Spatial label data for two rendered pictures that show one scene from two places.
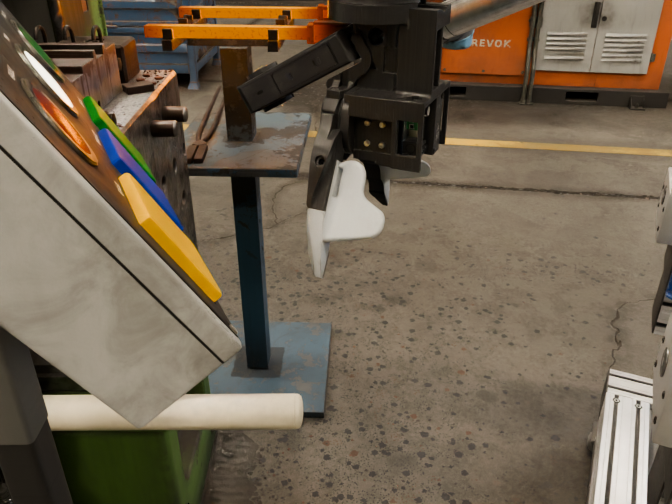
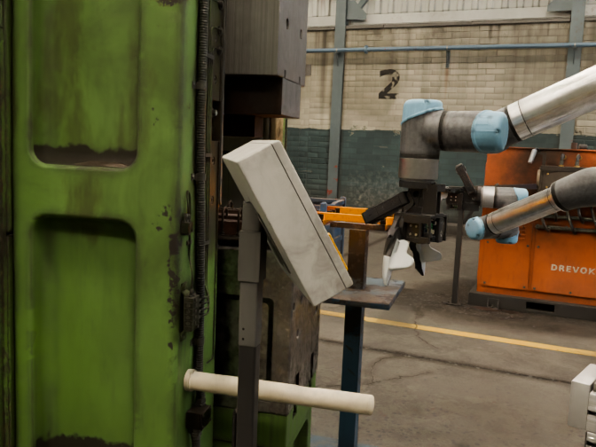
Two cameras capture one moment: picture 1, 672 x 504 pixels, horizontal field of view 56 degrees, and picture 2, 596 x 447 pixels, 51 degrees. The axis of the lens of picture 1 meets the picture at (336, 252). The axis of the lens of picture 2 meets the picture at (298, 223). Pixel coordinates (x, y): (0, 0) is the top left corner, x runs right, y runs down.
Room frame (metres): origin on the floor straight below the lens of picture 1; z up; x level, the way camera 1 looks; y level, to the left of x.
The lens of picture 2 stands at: (-0.75, -0.11, 1.19)
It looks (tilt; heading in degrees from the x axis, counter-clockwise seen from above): 7 degrees down; 14
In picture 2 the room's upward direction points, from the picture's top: 2 degrees clockwise
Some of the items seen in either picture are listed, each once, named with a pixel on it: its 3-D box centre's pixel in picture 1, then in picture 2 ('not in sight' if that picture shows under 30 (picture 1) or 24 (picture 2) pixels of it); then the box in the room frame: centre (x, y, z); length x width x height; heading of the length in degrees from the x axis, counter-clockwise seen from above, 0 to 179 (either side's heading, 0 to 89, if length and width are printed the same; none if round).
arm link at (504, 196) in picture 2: not in sight; (510, 199); (1.54, -0.28, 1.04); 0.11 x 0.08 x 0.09; 87
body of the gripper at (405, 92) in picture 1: (383, 83); (419, 212); (0.49, -0.04, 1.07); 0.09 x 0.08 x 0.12; 66
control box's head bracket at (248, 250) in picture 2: not in sight; (269, 245); (0.41, 0.24, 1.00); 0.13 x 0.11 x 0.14; 0
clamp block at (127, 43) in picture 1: (97, 59); not in sight; (1.13, 0.42, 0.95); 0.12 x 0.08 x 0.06; 90
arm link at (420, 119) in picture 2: not in sight; (422, 129); (0.49, -0.03, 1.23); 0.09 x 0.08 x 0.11; 74
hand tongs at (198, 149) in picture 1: (211, 118); not in sight; (1.57, 0.32, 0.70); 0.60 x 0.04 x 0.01; 2
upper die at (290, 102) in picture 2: not in sight; (220, 98); (0.95, 0.56, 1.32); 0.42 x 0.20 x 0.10; 90
